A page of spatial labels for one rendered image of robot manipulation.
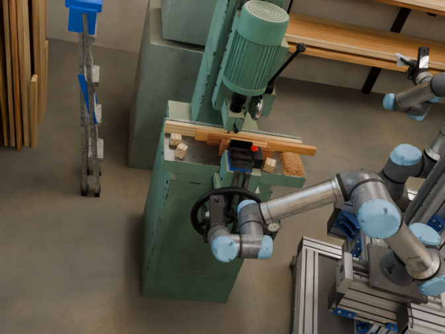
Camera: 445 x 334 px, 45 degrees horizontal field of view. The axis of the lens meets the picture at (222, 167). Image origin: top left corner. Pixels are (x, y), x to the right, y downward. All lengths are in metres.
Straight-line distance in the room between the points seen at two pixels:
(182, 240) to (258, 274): 0.72
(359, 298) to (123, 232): 1.39
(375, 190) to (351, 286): 0.60
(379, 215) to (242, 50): 0.78
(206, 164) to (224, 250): 0.57
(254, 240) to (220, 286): 1.06
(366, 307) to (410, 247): 0.52
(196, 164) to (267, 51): 0.53
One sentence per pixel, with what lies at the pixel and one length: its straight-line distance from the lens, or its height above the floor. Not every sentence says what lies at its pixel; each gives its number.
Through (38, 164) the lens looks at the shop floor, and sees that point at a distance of 3.38.
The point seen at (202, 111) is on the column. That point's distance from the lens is 2.40.
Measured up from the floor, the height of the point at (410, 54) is 0.63.
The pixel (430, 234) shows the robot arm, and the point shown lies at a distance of 2.08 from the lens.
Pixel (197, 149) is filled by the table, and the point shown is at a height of 0.90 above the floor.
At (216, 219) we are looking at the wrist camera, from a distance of 1.82.
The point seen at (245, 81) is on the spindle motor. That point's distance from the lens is 2.03.
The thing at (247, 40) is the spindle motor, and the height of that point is 1.41.
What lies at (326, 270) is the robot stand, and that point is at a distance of 2.94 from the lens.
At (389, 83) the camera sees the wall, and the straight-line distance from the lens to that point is 5.23.
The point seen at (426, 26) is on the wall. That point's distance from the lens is 5.05.
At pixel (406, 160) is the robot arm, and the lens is 2.42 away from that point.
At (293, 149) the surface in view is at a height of 0.92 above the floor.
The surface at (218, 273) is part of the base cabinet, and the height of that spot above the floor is 0.24.
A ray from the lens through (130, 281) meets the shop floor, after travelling 2.83.
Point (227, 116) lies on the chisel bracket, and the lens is 2.16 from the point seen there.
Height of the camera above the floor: 2.24
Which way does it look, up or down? 38 degrees down
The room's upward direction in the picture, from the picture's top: 18 degrees clockwise
